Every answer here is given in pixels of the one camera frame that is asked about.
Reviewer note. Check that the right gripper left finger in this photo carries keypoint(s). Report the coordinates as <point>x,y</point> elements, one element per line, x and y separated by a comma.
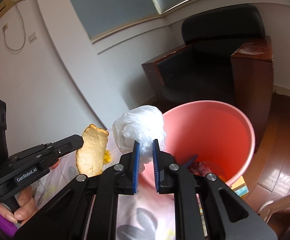
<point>86,208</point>

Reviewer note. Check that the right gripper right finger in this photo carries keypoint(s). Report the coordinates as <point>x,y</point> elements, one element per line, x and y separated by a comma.
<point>205,207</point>

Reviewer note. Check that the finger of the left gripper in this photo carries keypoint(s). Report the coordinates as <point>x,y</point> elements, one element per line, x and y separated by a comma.
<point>60,148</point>

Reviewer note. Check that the blue cloth piece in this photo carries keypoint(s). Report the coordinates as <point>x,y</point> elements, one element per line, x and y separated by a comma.
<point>189,162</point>

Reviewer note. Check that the white plastic bag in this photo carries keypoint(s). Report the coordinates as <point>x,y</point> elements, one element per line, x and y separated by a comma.
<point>143,124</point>

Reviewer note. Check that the pink plastic trash bin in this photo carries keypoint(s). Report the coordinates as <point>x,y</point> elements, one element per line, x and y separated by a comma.
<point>213,132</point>

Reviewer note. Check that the left hand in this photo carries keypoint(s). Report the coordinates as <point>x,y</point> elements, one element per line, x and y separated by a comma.
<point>27,207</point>

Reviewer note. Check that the yellow plastic bag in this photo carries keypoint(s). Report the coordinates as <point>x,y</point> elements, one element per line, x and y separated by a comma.
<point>107,157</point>

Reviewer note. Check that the white plastic chair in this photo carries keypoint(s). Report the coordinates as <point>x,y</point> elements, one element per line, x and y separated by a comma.
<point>276,213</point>

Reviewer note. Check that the black leather armchair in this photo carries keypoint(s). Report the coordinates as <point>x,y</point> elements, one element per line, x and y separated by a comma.
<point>226,56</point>

